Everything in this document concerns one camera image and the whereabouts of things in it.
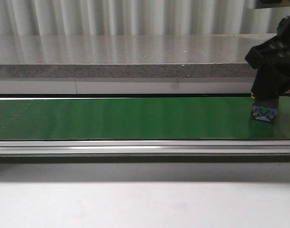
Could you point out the green conveyor belt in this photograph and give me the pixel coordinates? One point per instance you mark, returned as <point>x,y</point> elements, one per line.
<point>146,118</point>

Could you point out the white pleated curtain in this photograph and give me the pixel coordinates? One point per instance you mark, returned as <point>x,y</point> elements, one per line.
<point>135,17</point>

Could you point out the yellow mushroom push button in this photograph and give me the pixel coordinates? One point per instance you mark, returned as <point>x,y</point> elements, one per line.
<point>265,109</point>

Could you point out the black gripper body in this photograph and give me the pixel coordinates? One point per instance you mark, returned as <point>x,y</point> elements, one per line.
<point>272,61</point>

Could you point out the grey speckled stone counter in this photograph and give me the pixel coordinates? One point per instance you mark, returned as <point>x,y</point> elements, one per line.
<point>161,56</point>

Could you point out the aluminium conveyor frame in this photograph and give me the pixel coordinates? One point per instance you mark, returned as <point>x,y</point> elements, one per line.
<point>145,151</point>

